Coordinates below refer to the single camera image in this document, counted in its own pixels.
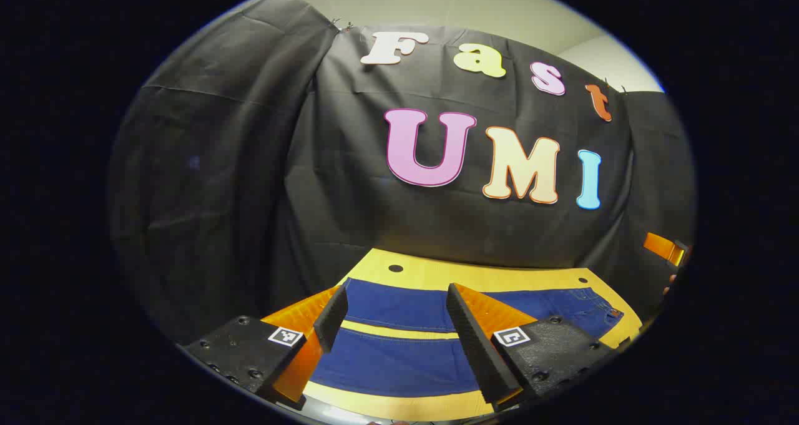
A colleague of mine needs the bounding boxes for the blue denim jeans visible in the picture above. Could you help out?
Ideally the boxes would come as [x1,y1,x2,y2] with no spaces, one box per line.
[309,278,625,398]

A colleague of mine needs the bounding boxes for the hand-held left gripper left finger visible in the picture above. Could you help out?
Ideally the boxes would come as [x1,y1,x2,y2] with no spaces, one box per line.
[178,283,350,412]

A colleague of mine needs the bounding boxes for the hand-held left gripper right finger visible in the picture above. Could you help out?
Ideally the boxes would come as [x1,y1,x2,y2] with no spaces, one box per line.
[446,281,620,413]

